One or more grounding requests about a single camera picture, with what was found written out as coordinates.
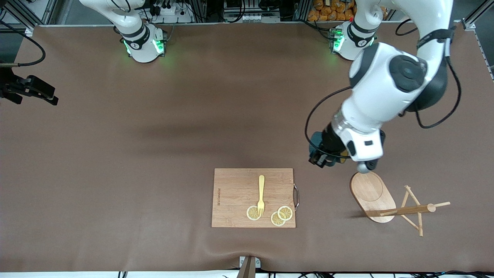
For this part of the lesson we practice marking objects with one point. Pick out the brown table cover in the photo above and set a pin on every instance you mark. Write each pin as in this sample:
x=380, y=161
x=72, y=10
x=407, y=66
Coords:
x=154, y=212

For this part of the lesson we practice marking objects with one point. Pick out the orange snack bags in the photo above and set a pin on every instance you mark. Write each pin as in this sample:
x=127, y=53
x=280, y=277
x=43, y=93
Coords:
x=332, y=11

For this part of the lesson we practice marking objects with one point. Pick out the wooden cutting board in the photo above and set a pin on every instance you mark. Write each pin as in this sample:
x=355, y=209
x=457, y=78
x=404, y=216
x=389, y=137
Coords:
x=235, y=193

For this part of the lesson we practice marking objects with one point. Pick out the oval wooden base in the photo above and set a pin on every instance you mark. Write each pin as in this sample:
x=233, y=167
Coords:
x=372, y=193

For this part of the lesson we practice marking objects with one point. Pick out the white power strip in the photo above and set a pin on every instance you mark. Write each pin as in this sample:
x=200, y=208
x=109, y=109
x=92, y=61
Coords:
x=168, y=11

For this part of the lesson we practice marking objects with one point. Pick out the lemon slice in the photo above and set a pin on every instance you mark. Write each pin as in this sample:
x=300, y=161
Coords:
x=276, y=221
x=251, y=213
x=285, y=213

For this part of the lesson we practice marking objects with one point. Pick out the grey socket strip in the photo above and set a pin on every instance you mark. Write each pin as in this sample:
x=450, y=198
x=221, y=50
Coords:
x=251, y=18

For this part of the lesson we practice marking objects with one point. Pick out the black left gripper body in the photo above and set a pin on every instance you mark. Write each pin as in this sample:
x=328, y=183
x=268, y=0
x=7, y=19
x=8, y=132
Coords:
x=329, y=143

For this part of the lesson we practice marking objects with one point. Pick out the yellow fork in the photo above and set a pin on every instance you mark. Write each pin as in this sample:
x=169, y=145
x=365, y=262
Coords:
x=261, y=185

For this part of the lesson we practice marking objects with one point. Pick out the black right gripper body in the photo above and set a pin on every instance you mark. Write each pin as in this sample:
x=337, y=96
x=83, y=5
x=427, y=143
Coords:
x=10, y=83

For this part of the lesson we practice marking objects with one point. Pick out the wooden peg rack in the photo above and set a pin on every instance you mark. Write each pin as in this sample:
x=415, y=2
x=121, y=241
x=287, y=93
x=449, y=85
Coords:
x=413, y=209

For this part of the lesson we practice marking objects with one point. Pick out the dark green cup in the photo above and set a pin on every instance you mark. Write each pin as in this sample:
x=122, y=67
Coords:
x=316, y=139

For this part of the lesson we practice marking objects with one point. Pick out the aluminium frame post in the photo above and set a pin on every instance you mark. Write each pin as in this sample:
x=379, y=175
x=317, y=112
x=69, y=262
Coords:
x=478, y=13

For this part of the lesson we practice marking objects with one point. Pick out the camera pole bracket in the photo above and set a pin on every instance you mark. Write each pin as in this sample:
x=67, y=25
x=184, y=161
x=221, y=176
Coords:
x=249, y=268

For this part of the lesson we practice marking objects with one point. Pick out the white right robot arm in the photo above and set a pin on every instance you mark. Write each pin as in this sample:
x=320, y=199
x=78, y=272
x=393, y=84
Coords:
x=142, y=42

